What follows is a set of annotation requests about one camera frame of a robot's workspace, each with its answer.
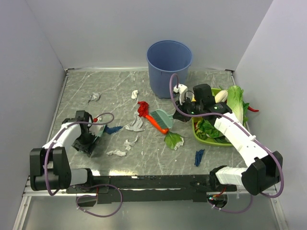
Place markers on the blue plastic bucket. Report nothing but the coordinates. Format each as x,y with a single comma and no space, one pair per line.
164,59

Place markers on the orange toy carrot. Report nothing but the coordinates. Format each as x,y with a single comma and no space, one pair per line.
170,137

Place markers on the green plastic tray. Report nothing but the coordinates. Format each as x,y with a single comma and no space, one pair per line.
199,89

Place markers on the grey paper scrap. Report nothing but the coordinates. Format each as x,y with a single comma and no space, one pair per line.
136,124

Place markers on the dark blue paper scrap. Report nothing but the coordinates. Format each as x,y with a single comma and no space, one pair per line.
112,130
198,157

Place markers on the small white paper ball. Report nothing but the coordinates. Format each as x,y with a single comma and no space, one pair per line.
95,96

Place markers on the red toy chili pepper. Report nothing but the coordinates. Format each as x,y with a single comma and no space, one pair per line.
252,109

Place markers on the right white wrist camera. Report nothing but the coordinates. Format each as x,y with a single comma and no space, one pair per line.
181,90

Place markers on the white paper scrap near bucket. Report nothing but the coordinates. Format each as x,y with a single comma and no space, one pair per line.
134,95

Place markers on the red paper scrap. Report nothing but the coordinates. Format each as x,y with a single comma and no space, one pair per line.
143,109

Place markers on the aluminium frame rail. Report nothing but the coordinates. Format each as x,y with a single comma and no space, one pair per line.
74,190

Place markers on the white paper scrap by carrot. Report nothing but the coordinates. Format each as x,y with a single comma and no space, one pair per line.
179,143

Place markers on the green toy cabbage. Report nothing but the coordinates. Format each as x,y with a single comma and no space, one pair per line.
236,103

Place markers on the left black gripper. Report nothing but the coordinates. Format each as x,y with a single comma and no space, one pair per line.
87,148

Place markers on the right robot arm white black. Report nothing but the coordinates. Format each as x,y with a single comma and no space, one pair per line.
221,116

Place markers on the dark blue paper scrap right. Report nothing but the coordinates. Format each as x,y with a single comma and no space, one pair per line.
198,157

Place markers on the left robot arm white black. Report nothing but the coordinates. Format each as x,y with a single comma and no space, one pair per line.
52,159

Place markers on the white paper scrap front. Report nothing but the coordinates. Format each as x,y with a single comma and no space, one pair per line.
117,152

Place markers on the dark blue paper scrap left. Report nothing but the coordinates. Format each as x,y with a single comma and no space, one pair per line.
112,130

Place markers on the green leafy toy vegetables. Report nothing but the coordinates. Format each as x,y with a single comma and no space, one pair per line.
207,132

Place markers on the teal hand brush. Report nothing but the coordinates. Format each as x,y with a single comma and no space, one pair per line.
163,119

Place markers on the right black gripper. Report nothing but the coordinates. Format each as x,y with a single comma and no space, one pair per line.
182,107

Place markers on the white toy corn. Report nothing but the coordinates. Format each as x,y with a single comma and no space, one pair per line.
221,96

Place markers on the white paper scrap centre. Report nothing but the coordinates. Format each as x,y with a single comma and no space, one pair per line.
129,144

